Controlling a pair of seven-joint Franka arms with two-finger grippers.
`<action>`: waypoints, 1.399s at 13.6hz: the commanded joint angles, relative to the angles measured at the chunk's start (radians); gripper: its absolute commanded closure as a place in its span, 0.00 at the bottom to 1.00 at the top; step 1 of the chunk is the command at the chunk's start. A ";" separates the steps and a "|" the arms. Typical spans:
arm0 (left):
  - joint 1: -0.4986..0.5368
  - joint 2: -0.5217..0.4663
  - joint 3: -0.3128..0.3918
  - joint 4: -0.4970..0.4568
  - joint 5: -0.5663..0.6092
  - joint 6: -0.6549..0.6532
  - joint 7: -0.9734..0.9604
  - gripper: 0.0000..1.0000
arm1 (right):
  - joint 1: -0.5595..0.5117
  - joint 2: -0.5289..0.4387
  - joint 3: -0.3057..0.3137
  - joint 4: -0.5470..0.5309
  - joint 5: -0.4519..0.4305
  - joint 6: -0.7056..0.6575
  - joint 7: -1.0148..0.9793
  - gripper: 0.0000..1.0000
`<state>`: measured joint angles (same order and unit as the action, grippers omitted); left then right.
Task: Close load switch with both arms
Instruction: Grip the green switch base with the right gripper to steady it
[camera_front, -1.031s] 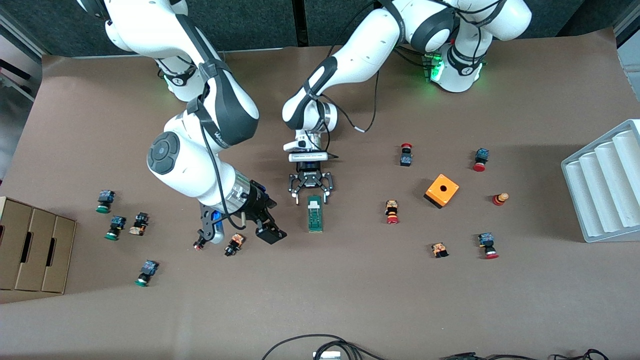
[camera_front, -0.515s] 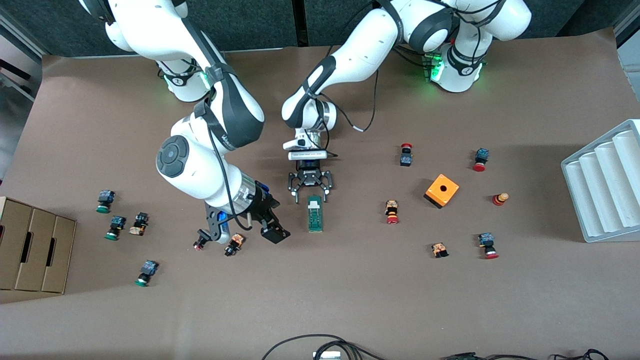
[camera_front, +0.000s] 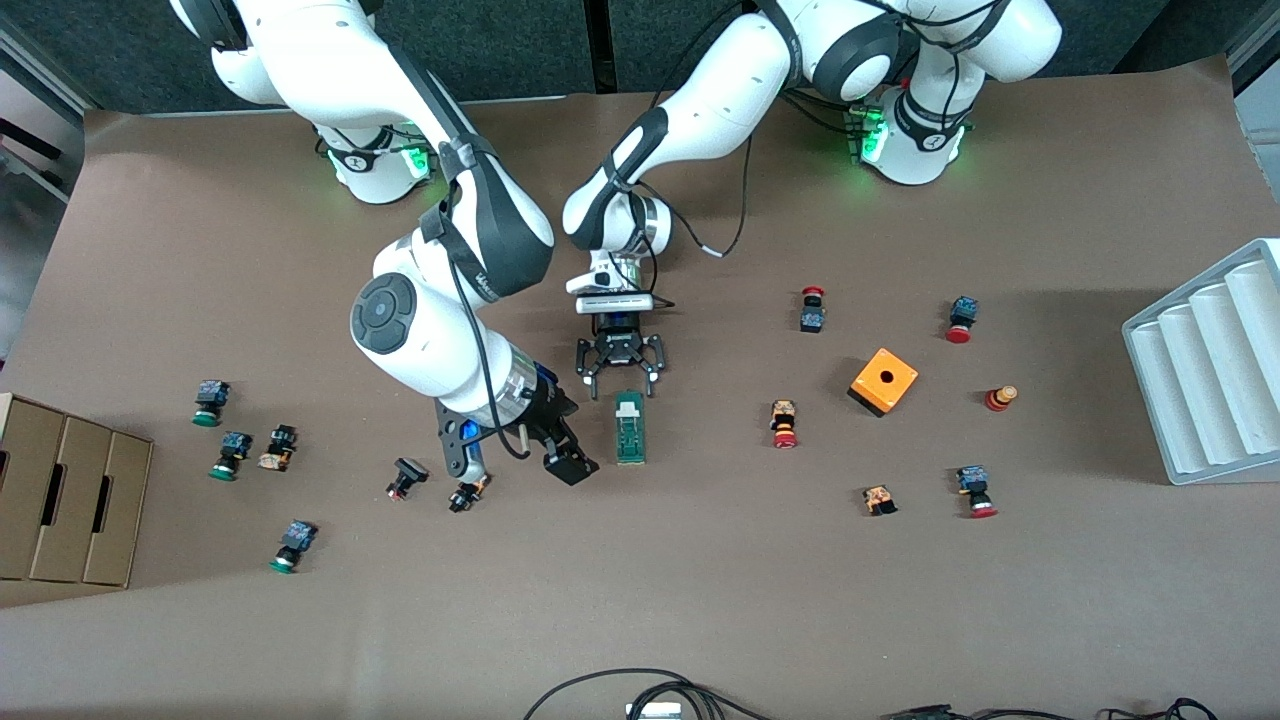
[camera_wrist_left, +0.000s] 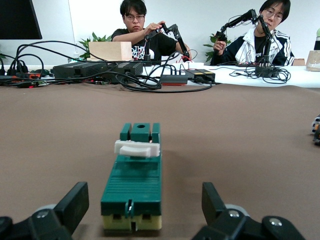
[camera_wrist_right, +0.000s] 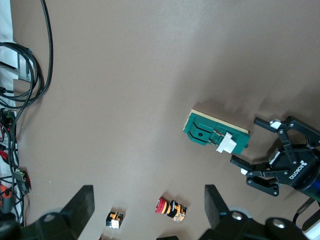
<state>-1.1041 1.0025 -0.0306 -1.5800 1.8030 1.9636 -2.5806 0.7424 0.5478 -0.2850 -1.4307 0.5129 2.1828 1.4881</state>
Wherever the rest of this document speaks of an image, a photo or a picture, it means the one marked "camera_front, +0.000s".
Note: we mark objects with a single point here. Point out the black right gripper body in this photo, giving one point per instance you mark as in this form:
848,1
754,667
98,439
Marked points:
547,414

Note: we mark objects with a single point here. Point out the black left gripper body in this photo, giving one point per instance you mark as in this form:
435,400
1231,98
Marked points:
620,347

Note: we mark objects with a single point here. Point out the green load switch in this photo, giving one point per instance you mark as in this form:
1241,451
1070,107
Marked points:
630,440

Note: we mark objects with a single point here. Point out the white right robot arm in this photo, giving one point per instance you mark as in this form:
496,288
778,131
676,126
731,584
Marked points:
420,330

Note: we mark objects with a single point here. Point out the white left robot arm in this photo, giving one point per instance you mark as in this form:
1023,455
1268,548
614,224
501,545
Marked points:
700,120

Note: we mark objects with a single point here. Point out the brown paper table cover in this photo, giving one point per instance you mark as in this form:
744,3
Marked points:
600,580

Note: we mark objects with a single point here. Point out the red button orange block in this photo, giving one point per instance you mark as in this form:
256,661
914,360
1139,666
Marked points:
783,412

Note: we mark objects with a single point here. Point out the small red push button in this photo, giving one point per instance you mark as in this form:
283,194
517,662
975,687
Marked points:
812,320

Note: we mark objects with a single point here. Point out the green mushroom push button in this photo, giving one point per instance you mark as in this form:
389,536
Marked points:
235,443
212,392
298,535

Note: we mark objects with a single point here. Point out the orange contact block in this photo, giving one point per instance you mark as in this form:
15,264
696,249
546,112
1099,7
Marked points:
879,498

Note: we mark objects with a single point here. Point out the red mushroom push button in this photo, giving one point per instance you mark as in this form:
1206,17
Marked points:
964,308
972,478

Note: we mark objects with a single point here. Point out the red yellow emergency stop head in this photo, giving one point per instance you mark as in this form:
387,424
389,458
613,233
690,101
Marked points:
997,400

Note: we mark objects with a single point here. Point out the brown cardboard box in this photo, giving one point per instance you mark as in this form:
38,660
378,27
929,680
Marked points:
80,500
128,510
30,450

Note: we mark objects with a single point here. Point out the white ridged tray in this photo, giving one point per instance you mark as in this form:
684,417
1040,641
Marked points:
1200,400

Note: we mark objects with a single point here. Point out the black selector switch orange block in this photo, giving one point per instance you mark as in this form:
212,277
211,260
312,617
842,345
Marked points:
465,496

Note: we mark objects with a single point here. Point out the black square head switch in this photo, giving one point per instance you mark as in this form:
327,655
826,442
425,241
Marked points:
410,470

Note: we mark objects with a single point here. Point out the orange button enclosure box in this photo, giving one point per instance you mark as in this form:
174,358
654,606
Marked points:
900,375

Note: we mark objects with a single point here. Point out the black selector switch pale block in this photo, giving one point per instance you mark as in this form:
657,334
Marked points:
280,440

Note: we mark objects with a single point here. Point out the grey metal frame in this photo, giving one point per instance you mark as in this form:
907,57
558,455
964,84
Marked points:
30,150
1262,70

